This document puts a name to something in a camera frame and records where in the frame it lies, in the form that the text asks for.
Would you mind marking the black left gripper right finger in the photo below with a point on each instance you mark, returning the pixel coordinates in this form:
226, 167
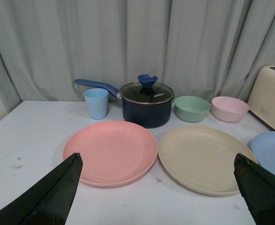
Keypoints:
257, 187

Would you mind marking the glass pot lid blue knob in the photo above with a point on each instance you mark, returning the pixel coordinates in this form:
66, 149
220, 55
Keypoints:
147, 91

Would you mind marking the pink plate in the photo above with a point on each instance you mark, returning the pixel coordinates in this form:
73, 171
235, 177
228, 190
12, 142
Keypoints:
114, 153

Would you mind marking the dark blue saucepan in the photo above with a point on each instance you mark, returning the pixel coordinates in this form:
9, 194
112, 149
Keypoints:
147, 116

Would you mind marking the beige plate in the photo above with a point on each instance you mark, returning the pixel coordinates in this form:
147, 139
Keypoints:
202, 159

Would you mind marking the green bowl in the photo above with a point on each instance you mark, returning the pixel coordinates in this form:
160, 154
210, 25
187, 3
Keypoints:
191, 109

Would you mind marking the blue plate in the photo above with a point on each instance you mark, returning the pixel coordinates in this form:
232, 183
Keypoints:
263, 148

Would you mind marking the pink bowl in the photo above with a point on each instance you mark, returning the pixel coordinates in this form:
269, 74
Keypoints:
229, 109

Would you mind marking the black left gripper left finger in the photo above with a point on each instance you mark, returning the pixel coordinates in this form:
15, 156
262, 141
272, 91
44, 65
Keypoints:
49, 201

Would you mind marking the grey curtain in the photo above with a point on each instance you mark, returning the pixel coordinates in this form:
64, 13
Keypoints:
203, 48

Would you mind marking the cream toaster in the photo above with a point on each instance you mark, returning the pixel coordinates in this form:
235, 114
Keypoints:
262, 98

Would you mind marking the light blue cup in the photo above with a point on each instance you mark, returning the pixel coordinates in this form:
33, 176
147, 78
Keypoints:
97, 103

